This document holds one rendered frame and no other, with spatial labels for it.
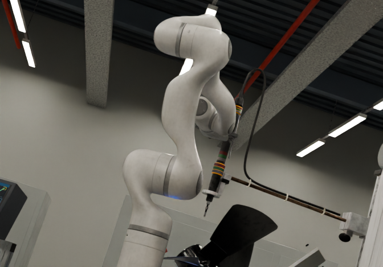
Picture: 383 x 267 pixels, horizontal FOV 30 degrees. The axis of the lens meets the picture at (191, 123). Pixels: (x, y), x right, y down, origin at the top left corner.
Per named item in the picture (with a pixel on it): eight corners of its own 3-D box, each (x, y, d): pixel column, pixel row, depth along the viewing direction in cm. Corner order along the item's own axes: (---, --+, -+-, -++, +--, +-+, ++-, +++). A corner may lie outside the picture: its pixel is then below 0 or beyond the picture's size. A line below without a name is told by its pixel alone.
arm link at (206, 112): (226, 115, 250) (204, 105, 253) (217, 102, 238) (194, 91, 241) (214, 136, 248) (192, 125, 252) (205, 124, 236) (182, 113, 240)
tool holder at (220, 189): (220, 200, 276) (227, 176, 279) (226, 199, 270) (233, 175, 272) (199, 192, 274) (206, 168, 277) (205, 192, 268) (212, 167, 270)
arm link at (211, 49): (149, 189, 213) (201, 202, 210) (138, 192, 201) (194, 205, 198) (185, 25, 212) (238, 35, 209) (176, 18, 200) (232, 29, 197)
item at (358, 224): (359, 238, 293) (365, 218, 295) (369, 238, 286) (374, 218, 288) (338, 230, 290) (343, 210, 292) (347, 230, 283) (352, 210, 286)
